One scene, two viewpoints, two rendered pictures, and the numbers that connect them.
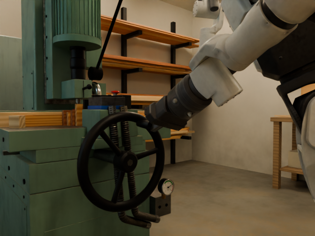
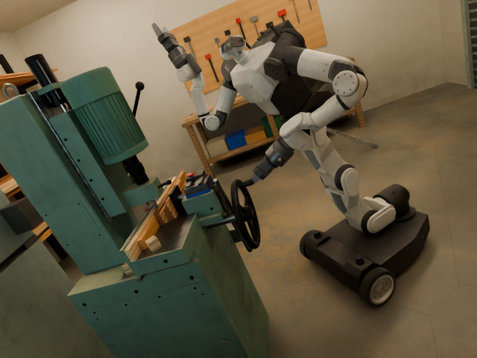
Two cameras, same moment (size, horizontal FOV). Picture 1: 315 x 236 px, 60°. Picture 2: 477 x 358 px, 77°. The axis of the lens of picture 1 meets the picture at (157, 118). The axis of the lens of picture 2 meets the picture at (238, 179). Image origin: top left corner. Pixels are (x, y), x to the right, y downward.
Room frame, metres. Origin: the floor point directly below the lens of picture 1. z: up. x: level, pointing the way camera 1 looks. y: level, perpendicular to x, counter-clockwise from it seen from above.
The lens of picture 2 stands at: (-0.08, 0.74, 1.38)
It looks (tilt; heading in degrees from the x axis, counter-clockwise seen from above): 21 degrees down; 322
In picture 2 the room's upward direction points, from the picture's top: 23 degrees counter-clockwise
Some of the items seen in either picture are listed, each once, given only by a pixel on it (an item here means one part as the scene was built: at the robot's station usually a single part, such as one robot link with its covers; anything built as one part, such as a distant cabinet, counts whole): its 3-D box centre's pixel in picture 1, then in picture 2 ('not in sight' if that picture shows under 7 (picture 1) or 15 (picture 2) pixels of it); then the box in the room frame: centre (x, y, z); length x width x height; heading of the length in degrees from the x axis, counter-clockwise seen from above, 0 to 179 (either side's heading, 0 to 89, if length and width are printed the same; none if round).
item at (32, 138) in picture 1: (98, 134); (190, 212); (0.99, 0.21, 0.87); 0.61 x 0.30 x 0.06; 129
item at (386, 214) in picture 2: not in sight; (369, 214); (0.69, -0.66, 0.28); 0.21 x 0.20 x 0.13; 69
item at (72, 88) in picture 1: (76, 92); (144, 193); (1.07, 0.32, 1.03); 0.14 x 0.07 x 0.09; 39
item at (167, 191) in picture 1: (165, 188); not in sight; (1.05, -0.03, 0.65); 0.06 x 0.04 x 0.08; 129
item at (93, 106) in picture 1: (111, 100); (197, 182); (0.92, 0.16, 0.99); 0.13 x 0.11 x 0.06; 129
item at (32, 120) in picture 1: (101, 118); (167, 202); (1.11, 0.23, 0.92); 0.62 x 0.02 x 0.04; 129
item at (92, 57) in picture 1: (90, 53); not in sight; (1.31, 0.32, 1.23); 0.09 x 0.08 x 0.15; 39
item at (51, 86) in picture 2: not in sight; (47, 82); (1.16, 0.39, 1.54); 0.08 x 0.08 x 0.17; 39
